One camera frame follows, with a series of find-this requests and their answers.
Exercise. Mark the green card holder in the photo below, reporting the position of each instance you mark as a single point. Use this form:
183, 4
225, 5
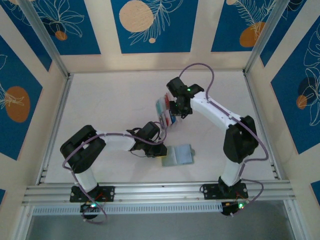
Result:
177, 155

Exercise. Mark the red and white card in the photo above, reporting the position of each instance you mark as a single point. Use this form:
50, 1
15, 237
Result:
167, 96

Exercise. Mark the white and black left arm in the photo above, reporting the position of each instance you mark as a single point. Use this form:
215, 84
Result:
115, 141

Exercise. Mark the blue and red card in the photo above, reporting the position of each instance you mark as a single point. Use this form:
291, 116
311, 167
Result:
168, 120

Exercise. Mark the teal card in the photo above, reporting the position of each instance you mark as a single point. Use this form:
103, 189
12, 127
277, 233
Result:
160, 107

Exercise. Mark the clear plastic card box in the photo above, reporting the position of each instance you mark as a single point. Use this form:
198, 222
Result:
178, 120

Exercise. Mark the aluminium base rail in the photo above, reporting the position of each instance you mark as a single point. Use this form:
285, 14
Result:
160, 193

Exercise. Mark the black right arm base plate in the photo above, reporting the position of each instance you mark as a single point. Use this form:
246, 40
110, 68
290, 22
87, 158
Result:
210, 191

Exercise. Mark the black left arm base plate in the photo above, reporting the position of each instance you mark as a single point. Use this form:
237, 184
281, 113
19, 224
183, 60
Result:
107, 192

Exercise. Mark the aluminium side rail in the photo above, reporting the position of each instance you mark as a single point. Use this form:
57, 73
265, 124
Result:
57, 125
261, 125

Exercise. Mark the aluminium frame post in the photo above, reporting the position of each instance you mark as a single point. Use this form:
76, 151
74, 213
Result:
48, 42
265, 37

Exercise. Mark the aluminium lower frame beam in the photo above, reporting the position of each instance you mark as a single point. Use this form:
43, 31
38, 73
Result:
22, 222
293, 220

